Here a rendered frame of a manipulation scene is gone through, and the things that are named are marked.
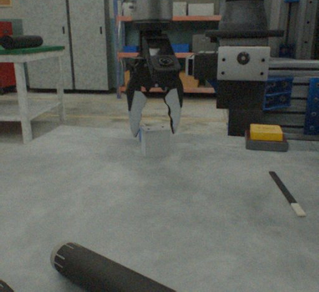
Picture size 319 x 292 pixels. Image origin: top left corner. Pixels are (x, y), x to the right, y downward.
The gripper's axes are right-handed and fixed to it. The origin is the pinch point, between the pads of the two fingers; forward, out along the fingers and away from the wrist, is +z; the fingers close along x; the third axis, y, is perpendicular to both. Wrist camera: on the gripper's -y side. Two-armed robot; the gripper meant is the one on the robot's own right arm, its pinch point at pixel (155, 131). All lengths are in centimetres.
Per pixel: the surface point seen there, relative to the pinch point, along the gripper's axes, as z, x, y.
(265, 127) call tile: 0.9, -23.5, -1.1
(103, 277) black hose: -0.1, 14.3, -37.8
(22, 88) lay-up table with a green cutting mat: 29, 54, 265
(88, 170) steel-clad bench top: 4.5, 13.4, -5.2
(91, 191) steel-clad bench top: 4.5, 13.6, -13.5
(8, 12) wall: -55, 105, 622
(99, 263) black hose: -0.1, 14.4, -36.0
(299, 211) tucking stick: 4.1, -11.9, -27.4
